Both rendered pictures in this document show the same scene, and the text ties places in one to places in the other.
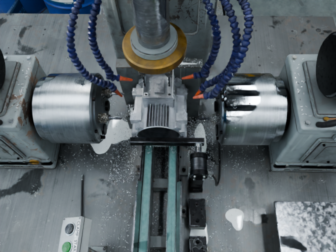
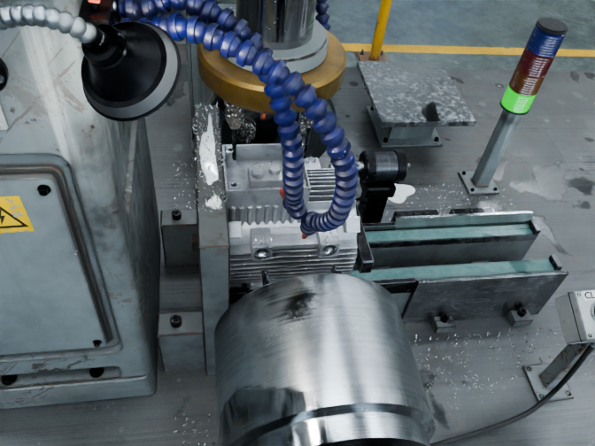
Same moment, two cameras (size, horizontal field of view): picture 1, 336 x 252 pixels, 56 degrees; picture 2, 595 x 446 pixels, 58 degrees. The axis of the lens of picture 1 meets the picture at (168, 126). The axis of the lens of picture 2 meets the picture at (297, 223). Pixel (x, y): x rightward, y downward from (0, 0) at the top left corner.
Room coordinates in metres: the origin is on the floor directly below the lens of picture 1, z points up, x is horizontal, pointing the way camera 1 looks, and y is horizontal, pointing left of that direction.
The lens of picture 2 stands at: (0.75, 0.60, 1.67)
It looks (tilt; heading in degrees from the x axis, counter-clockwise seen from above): 47 degrees down; 251
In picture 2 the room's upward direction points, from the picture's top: 8 degrees clockwise
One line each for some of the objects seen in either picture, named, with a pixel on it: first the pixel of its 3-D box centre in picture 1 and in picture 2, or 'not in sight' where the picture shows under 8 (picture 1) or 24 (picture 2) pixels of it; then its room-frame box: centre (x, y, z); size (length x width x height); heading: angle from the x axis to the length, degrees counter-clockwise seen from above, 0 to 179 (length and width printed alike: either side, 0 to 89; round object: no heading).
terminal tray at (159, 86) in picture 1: (159, 88); (264, 183); (0.61, 0.02, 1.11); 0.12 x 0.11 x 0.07; 175
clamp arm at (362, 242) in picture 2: (167, 142); (351, 209); (0.45, 0.01, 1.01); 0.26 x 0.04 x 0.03; 85
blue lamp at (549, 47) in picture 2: not in sight; (545, 39); (0.01, -0.23, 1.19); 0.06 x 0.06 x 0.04
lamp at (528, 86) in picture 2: not in sight; (527, 79); (0.01, -0.23, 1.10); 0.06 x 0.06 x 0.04
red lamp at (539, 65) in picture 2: not in sight; (536, 59); (0.01, -0.23, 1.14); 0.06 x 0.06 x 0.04
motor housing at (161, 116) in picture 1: (160, 112); (285, 224); (0.57, 0.02, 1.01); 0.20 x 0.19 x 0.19; 175
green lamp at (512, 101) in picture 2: not in sight; (518, 97); (0.01, -0.23, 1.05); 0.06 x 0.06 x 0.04
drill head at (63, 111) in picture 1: (61, 108); (325, 430); (0.60, 0.38, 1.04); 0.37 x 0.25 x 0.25; 85
